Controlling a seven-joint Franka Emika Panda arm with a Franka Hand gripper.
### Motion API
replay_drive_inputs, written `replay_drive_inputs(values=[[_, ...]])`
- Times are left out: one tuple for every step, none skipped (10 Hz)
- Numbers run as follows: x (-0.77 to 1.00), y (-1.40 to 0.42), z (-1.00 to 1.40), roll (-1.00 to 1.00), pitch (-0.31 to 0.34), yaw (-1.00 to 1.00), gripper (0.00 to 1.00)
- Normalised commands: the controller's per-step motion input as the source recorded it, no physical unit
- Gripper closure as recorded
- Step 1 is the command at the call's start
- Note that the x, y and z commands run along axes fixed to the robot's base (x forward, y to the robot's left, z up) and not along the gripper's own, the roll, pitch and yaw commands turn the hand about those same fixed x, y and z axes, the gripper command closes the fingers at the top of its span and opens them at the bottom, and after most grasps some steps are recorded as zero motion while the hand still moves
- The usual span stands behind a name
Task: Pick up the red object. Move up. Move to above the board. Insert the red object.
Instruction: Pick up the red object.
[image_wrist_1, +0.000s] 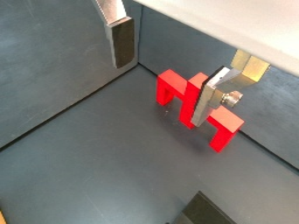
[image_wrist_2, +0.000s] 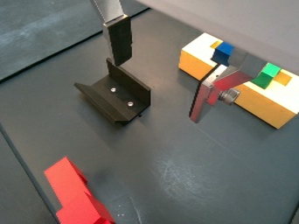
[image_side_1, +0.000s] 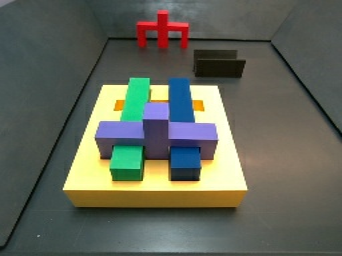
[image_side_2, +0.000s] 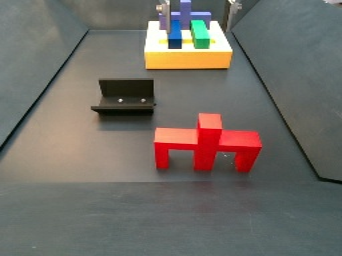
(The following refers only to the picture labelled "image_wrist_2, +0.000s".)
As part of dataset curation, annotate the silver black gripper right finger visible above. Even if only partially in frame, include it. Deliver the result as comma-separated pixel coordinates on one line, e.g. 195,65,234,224
190,54,268,123

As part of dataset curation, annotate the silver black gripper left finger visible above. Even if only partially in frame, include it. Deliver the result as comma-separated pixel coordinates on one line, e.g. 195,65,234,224
90,0,134,66

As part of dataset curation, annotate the red E-shaped block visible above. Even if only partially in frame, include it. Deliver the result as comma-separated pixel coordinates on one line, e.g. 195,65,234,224
45,157,117,224

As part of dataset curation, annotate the yellow wooden board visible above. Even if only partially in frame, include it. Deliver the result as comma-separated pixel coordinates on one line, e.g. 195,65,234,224
179,33,299,129

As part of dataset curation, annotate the blue long block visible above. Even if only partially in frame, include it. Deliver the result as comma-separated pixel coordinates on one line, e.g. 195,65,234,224
211,42,234,66

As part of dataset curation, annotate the green long block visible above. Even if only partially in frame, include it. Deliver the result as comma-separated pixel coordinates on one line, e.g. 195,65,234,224
252,63,281,89

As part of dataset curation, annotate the black angled bracket stand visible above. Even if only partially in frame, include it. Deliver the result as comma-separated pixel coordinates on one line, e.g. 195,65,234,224
75,59,151,125

